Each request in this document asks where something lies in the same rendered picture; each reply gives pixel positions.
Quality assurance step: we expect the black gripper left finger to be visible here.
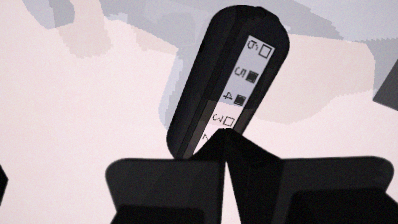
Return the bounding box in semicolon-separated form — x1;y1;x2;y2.
105;128;227;224

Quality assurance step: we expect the dark grey controller unit with rocker switches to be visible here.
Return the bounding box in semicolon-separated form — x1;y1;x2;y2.
166;5;290;159

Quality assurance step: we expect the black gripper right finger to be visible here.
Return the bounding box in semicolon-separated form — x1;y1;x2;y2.
225;128;394;224

